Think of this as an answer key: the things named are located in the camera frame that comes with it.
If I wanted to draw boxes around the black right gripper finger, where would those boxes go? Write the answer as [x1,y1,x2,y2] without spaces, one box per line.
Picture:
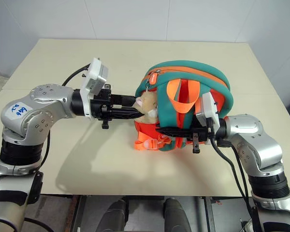
[159,127,192,133]
[155,130,192,138]

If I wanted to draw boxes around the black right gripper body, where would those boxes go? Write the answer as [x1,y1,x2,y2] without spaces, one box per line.
[186,127,210,154]

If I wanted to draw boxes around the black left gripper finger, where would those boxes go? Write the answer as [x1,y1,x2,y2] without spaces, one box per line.
[111,107,141,119]
[111,94,137,105]

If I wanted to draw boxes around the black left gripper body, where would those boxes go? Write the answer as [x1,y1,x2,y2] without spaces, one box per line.
[90,83,114,130]

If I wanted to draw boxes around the tan plush animal toy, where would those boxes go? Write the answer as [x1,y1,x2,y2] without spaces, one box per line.
[134,93,160,124]

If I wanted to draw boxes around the orange and teal backpack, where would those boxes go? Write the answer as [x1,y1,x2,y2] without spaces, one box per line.
[134,60,234,152]

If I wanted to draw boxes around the dark rounded shape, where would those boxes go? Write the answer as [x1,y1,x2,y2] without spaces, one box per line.
[102,198,130,232]
[163,197,191,232]

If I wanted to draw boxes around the white label blue handwriting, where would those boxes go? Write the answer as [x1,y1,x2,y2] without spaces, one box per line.
[1,101,35,121]

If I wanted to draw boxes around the white shoe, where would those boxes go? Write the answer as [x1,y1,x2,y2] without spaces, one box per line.
[240,218,256,232]

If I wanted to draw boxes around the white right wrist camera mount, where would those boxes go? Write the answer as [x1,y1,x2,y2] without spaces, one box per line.
[195,92,220,145]

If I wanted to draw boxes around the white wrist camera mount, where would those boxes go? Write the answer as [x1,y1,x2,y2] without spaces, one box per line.
[81,57,110,119]
[195,92,220,145]

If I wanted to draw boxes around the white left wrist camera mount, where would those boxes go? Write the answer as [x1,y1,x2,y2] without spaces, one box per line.
[81,57,110,119]

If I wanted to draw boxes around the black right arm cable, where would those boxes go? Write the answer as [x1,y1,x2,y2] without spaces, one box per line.
[207,117,256,219]
[216,141,252,208]

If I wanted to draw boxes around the dark metal table frame bar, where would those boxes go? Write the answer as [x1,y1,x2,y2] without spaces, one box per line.
[70,195,85,232]
[203,197,217,232]

